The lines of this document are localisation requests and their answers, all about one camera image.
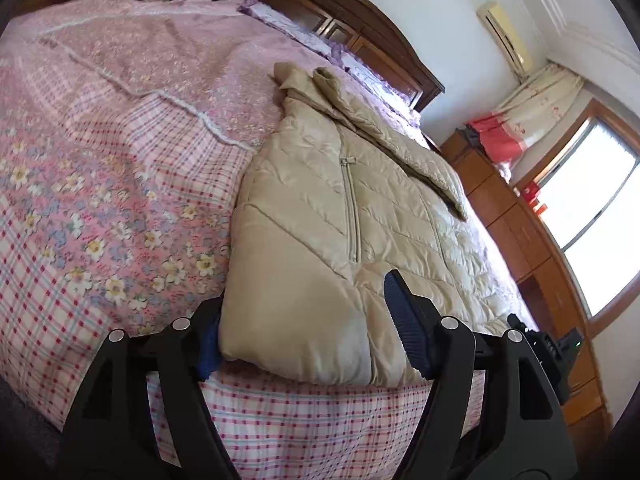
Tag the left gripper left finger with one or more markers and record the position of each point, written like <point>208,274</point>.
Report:
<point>109,433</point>

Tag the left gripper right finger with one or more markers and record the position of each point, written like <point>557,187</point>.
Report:
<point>491,412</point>

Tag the beige quilted down jacket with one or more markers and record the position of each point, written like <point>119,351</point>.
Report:
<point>334,200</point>

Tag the wooden drawer cabinet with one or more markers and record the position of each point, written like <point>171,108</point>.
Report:
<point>542,280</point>

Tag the wooden framed window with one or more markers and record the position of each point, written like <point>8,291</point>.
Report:
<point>589,181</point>

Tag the red boxes on windowsill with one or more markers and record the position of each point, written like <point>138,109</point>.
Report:
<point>530,193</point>

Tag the cream and red curtain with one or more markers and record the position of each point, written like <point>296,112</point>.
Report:
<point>530,112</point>

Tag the right purple ruffled pillow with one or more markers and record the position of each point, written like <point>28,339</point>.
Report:
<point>393,102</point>

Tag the purple ruffled pillow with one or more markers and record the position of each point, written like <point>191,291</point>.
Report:
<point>275,19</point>
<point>393,102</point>

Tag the pink floral bedspread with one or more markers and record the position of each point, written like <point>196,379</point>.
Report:
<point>126,131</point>

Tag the dark wooden headboard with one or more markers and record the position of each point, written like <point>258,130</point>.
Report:
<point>370,35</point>

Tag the left purple ruffled pillow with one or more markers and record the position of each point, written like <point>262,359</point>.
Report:
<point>275,19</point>

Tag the white wall air conditioner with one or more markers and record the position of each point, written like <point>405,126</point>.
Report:
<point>497,22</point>

